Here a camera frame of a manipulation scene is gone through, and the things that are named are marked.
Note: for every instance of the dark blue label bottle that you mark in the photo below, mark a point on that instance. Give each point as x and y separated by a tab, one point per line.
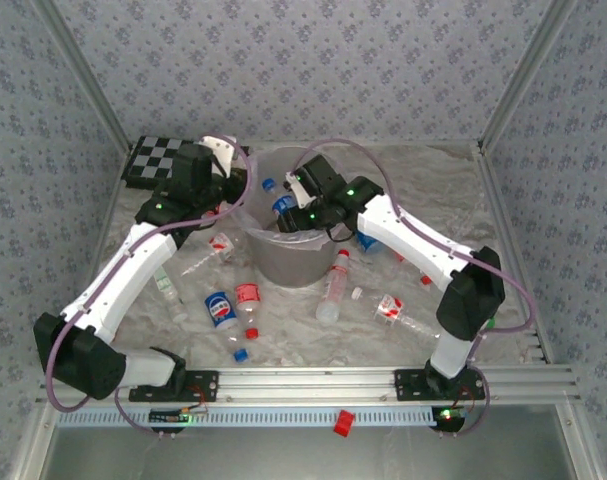
283	204

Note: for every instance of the small bottle blue cap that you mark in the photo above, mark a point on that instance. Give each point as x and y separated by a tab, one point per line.
269	185

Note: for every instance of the translucent grey plastic bin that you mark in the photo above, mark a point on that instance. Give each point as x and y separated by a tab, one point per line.
293	260

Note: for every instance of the crushed blue label bottle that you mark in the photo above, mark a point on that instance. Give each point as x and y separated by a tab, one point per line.
368	243

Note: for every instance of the twisted clear bottle red-white label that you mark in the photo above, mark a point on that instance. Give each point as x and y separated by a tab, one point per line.
221	245

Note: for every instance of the white translucent bottle red cap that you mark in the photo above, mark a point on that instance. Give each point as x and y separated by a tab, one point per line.
333	290

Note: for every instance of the red label bottle red cap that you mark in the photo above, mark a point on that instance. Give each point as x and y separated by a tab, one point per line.
247	296

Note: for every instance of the blue label bottle blue cap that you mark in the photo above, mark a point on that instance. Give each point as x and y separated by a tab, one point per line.
220	309

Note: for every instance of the clear bottle green label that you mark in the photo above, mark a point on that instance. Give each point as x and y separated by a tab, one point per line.
167	292

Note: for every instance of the red-white label bottle white cap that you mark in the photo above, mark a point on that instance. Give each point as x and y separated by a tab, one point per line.
390	307

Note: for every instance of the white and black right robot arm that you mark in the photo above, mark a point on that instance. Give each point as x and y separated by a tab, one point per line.
408	235

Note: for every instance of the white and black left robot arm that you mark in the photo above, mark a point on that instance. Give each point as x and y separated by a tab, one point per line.
128	280

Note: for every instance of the pink plastic bin liner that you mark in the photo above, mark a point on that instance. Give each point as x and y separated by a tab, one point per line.
333	239

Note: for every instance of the black and grey checkerboard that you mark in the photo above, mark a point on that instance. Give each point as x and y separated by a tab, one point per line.
148	160

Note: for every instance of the small red plastic block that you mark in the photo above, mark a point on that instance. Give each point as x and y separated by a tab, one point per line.
343	422

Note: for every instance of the aluminium left frame post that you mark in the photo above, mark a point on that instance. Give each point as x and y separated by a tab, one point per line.
87	75

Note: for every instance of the aluminium frame post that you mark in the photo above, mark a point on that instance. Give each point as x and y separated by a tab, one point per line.
524	75
87	75

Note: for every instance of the aluminium frame rail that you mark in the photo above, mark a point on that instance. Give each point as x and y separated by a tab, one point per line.
303	382

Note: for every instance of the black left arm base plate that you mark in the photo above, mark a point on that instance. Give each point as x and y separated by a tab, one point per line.
203	386

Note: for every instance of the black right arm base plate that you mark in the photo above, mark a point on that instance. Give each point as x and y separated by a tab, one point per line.
410	385

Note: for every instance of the aluminium right frame post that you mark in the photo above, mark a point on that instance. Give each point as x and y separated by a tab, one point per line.
524	75

